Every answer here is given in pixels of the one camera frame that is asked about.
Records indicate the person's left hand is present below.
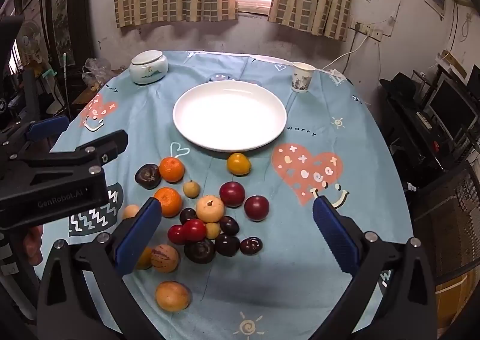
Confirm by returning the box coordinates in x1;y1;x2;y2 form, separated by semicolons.
22;225;44;266

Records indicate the electric fan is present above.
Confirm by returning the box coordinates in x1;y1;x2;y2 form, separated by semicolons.
17;21;42;63

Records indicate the black mesh chair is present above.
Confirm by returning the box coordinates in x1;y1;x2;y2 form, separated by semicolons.
407;160;480;284

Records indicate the pale ceramic lidded jar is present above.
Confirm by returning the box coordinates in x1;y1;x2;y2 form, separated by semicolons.
129;50;169;86

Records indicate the cardboard box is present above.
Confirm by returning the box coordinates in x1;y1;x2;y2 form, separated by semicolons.
435;272;477;337

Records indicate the light blue printed tablecloth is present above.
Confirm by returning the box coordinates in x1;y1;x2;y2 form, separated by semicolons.
37;49;415;340

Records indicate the white oval plate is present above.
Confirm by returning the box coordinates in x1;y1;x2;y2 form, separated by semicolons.
172;80;287;153

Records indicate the beige apple-shaped fruit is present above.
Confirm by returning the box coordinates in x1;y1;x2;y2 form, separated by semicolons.
196;194;225;224

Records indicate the orange tangerine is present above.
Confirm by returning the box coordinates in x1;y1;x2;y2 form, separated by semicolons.
158;157;186;183
154;187;184;218

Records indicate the computer monitor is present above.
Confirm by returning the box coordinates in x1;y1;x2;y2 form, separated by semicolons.
427;79;479;138

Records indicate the dark brown round fruit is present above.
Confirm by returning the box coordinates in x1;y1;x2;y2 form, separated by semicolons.
184;238;216;265
135;164;163;191

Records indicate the dark framed painting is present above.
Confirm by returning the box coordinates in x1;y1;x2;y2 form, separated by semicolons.
46;0;94;67

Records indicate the printed paper cup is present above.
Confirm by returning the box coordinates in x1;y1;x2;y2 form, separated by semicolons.
290;62;316;94

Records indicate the striped tan pepino melon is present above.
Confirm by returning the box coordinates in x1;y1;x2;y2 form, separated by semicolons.
151;244;180;273

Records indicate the white power cable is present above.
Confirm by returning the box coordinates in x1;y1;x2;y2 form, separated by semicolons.
322;34;370;71

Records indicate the black hat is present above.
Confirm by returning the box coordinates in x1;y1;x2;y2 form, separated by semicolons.
379;73;418;98

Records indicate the tan apricot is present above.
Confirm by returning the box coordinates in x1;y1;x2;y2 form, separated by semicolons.
155;281;191;312

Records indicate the clear plastic bag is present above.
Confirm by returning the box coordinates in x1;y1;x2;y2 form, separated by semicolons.
82;58;113;86

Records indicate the red plum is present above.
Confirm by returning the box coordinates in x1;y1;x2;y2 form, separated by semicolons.
244;195;270;221
219;181;246;208

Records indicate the wall power outlet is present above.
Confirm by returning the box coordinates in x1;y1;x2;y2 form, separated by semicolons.
354;23;384;41

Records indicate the mustard yellow round fruit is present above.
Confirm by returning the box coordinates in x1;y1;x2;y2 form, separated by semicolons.
135;246;153;270

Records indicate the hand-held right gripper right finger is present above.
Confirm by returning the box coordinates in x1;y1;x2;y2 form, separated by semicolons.
312;195;439;340

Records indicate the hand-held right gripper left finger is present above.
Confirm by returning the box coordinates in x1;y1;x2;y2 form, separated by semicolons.
36;197;166;340

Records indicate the black equipment rack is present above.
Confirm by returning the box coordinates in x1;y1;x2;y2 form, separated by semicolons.
380;62;480;191

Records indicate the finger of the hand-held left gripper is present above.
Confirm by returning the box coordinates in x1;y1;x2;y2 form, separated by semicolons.
0;130;129;199
0;117;70;157

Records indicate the red cherry tomato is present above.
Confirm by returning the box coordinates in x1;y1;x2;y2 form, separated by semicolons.
182;218;208;243
167;224;186;245

